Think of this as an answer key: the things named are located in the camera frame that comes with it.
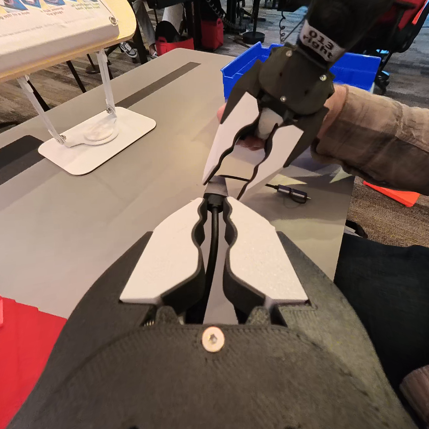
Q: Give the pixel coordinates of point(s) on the red bag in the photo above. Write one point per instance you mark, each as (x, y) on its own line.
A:
(211, 33)
(174, 47)

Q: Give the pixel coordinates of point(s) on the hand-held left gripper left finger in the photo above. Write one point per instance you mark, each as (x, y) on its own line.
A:
(167, 258)

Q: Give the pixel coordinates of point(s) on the red plastic bin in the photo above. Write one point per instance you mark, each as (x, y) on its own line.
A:
(23, 352)

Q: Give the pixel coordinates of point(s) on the slim grey usb-c hub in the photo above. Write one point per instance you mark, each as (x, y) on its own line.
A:
(216, 187)

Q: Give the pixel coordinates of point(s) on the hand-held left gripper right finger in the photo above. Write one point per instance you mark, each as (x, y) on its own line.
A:
(264, 261)

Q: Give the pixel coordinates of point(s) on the person's plaid shirt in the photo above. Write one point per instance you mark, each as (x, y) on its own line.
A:
(417, 385)

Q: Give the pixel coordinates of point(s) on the black floor stand pole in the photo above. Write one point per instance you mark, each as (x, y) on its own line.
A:
(253, 37)

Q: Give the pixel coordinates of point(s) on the person's dark trouser leg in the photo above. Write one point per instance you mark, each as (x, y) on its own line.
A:
(385, 301)

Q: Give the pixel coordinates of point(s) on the person's right hand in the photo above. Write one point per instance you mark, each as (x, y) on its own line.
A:
(337, 100)

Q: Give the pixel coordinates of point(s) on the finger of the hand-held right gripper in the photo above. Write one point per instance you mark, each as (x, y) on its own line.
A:
(231, 134)
(281, 150)

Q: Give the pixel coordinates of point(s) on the blue plastic bin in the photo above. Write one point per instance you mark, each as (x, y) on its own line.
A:
(241, 72)

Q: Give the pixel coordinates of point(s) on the orange plastic piece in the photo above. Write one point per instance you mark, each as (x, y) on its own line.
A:
(395, 194)

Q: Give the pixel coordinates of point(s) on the document stand with wooden board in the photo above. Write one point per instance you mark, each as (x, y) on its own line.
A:
(110, 144)

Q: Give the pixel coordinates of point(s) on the black backpack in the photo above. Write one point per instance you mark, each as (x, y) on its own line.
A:
(167, 32)

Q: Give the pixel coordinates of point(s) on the person's right forearm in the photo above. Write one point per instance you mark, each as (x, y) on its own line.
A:
(378, 140)

